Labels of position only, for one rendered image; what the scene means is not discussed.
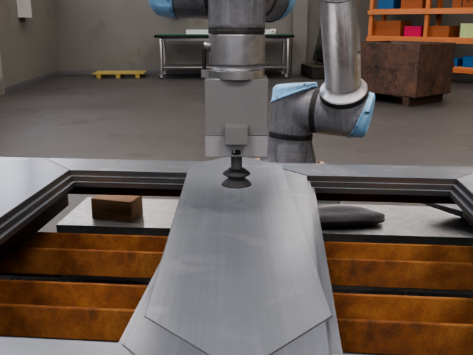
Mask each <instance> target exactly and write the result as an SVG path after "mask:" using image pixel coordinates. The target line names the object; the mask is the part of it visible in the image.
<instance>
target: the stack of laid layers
mask: <svg viewBox="0 0 473 355"><path fill-rule="evenodd" d="M283 170H284V174H285V176H286V179H287V182H288V185H289V189H290V191H291V195H292V197H293V199H294V203H295V205H296V209H297V211H298V215H299V218H300V220H301V224H302V226H303V229H304V232H305V236H306V238H307V241H308V244H309V247H310V250H311V253H312V255H313V259H314V262H315V265H316V267H317V271H318V273H319V276H320V279H321V282H322V286H323V288H324V292H325V294H326V297H327V300H328V302H329V306H330V309H331V311H332V315H333V316H332V317H331V318H329V319H327V320H326V321H324V322H323V323H321V324H319V325H318V326H316V327H315V328H313V329H312V330H310V331H308V332H307V333H305V334H304V335H301V336H300V337H299V338H297V339H296V340H294V341H292V342H291V343H289V344H287V345H286V346H285V347H282V348H281V349H280V350H278V351H276V352H275V353H273V354H271V355H331V354H333V353H343V351H342V346H341V338H340V334H339V327H338V322H337V317H336V310H335V305H334V298H333V293H332V286H331V281H330V276H329V269H328V265H327V257H326V252H325V247H324V240H323V236H322V228H321V223H320V216H319V211H318V207H317V199H316V195H315V193H333V194H387V195H416V196H444V197H450V198H451V199H452V200H453V201H454V202H455V203H456V204H457V205H458V206H459V207H460V208H461V209H462V211H463V212H464V213H465V214H466V215H467V216H468V217H469V218H470V219H471V220H472V222H473V194H472V193H471V192H470V191H469V190H468V189H467V188H465V187H464V186H463V185H462V184H461V183H460V182H459V181H458V180H457V179H455V180H451V179H421V178H389V177H329V176H307V175H303V174H300V173H295V172H292V171H290V170H285V169H283ZM186 175H187V174H186V173H145V172H113V171H82V170H69V171H68V172H66V173H65V174H63V175H62V176H60V177H59V178H58V179H56V180H54V181H53V182H52V183H51V184H49V185H47V186H46V187H45V188H44V189H42V190H40V191H39V192H38V193H36V194H35V195H33V196H32V197H30V198H29V199H27V200H26V201H24V202H23V203H22V204H20V205H19V206H17V207H15V208H14V209H13V210H12V211H10V212H8V213H7V214H6V215H4V216H3V217H1V218H0V246H1V245H2V244H3V243H4V242H5V241H6V240H8V239H9V238H11V237H12V236H13V235H14V234H15V233H17V232H18V231H19V230H21V229H22V228H23V227H25V226H26V225H27V224H28V223H29V222H31V221H32V220H34V219H35V218H36V217H37V216H38V215H39V214H41V213H42V212H44V211H45V210H46V209H48V207H50V206H51V205H52V204H54V203H55V202H56V201H58V200H59V199H60V198H61V197H62V196H64V195H65V194H67V193H68V192H69V191H70V190H71V189H72V188H74V187H110V188H139V189H182V188H183V185H184V181H185V177H186ZM159 265H160V264H159ZM159 265H158V267H157V269H156V271H155V273H154V274H153V277H152V278H151V281H150V283H149V285H148V287H147V288H146V290H145V292H144V294H143V296H142V298H141V300H140V302H139V304H138V306H137V307H136V309H135V311H134V313H133V315H132V317H131V319H130V321H129V323H128V325H127V327H126V328H125V331H124V333H123V334H122V337H121V338H120V341H119V342H120V343H121V344H122V345H123V346H124V347H126V348H127V349H128V350H129V351H130V352H132V353H133V354H134V355H207V354H205V353H203V352H202V351H200V350H199V349H197V348H196V347H193V346H192V345H190V344H189V343H187V342H185V341H184V340H182V339H180V338H179V337H177V336H175V335H174V334H172V333H171V332H168V331H167V330H165V329H164V328H162V327H161V326H159V325H157V324H155V323H154V322H152V321H151V320H149V319H148V318H145V317H144V315H145V312H146V308H147V305H148V302H149V298H150V296H151V291H152V289H153V284H154V282H155V279H156V275H157V272H158V268H159Z"/></svg>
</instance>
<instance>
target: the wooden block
mask: <svg viewBox="0 0 473 355"><path fill-rule="evenodd" d="M91 203H92V218H93V219H100V220H113V221H120V222H127V223H132V222H134V221H135V220H136V219H138V218H139V217H140V216H142V215H143V205H142V196H132V195H105V194H97V195H96V196H95V197H92V198H91Z"/></svg>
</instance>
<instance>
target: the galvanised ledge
mask: <svg viewBox="0 0 473 355"><path fill-rule="evenodd" d="M91 198H92V197H87V198H86V199H85V200H84V201H83V202H82V203H80V204H79V205H78V206H77V207H76V208H74V209H73V210H72V211H71V212H70V213H69V214H68V215H67V216H66V217H65V218H64V219H63V220H61V221H60V222H59V223H58V224H57V225H56V229H57V232H66V233H87V234H110V235H153V236H168V235H169V232H170V228H171V225H172V221H173V218H174V215H175V211H176V208H177V205H178V201H179V199H142V205H143V215H142V216H140V217H139V218H138V219H136V220H135V221H134V222H132V223H127V222H120V221H113V220H100V219H93V218H92V203H91ZM318 206H360V207H363V208H368V209H369V210H372V211H377V212H380V213H383V214H384V215H385V221H384V222H383V223H377V224H371V225H349V226H331V227H321V228H322V236H323V240H324V241H327V242H369V243H392V244H435V245H457V246H473V227H472V226H471V225H470V224H469V223H468V222H467V220H466V219H465V218H462V217H460V216H456V215H454V214H451V213H448V212H445V211H442V210H439V209H437V208H432V207H430V206H392V205H365V204H317V207H318Z"/></svg>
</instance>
